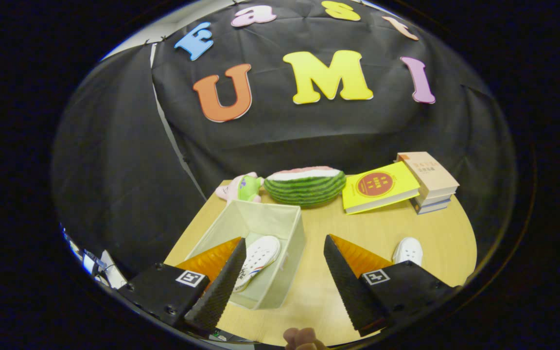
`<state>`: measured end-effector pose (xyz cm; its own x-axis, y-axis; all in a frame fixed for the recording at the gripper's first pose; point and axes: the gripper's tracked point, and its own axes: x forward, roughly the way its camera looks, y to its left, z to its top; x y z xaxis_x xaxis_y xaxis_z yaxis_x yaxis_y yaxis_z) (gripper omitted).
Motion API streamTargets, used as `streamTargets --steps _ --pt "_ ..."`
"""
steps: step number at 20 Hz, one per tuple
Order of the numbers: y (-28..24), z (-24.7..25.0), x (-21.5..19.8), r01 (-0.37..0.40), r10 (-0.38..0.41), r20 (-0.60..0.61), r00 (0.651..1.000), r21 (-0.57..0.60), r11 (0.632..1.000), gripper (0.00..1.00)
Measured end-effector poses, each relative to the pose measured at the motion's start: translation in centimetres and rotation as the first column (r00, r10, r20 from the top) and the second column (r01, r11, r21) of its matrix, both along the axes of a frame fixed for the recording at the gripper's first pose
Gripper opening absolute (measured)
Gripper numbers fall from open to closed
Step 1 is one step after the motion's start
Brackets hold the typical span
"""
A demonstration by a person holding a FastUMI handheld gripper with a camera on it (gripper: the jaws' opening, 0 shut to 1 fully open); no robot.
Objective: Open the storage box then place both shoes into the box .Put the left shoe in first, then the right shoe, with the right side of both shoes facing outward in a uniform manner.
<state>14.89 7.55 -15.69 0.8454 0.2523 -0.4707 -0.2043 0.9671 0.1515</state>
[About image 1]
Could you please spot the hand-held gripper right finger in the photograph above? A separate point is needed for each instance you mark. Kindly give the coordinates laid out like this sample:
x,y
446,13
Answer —
x,y
350,291

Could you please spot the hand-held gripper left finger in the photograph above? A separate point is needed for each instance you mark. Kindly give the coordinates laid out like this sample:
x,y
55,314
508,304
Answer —
x,y
219,291

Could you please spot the white canvas shoe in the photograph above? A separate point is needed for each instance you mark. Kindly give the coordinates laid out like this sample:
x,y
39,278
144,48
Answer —
x,y
260,253
409,250

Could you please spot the cream fabric storage box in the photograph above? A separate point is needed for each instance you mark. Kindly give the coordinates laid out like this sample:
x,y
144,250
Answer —
x,y
289,277

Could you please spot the pink green plush toy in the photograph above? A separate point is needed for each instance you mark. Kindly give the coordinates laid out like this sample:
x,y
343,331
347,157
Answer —
x,y
246,188

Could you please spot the yellow book red circle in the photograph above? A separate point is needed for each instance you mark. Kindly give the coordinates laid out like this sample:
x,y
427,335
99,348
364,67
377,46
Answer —
x,y
379,187

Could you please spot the white paper sheet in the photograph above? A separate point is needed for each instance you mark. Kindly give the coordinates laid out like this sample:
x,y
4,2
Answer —
x,y
111,270

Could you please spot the watermelon slice plush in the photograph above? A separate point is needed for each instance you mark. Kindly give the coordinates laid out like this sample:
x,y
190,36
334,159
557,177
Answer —
x,y
304,189

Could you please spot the grey blue book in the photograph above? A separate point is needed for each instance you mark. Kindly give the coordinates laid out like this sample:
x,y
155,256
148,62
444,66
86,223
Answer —
x,y
430,208

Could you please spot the white book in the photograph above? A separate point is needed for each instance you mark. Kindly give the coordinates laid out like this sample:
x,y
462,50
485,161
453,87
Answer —
x,y
435,199

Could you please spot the beige book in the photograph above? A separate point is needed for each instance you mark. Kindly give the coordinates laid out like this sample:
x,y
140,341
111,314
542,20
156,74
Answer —
x,y
428,172

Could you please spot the black backdrop cloth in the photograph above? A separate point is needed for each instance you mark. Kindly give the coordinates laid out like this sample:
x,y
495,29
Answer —
x,y
309,136

